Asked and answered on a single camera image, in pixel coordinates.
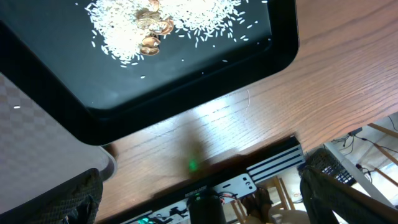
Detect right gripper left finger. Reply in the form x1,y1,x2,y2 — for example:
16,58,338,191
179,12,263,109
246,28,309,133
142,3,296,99
1,168,103,224

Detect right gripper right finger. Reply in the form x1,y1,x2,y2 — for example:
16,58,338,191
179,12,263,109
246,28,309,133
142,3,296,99
300,166,397,224

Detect rice food scraps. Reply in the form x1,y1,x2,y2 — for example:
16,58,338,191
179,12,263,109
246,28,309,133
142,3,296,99
85,0,271,80

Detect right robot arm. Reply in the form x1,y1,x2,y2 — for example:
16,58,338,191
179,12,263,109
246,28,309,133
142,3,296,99
1,166,397,223

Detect grey floor basket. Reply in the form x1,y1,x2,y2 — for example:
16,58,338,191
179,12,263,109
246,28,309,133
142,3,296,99
297,148,357,186

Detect white table leg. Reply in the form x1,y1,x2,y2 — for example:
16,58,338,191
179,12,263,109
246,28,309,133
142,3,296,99
325,142,395,209

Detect dark brown serving tray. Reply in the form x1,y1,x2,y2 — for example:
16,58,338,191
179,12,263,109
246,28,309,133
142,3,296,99
1,75,118,213

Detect black rectangular tray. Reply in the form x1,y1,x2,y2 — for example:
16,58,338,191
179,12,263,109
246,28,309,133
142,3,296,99
1,0,299,146

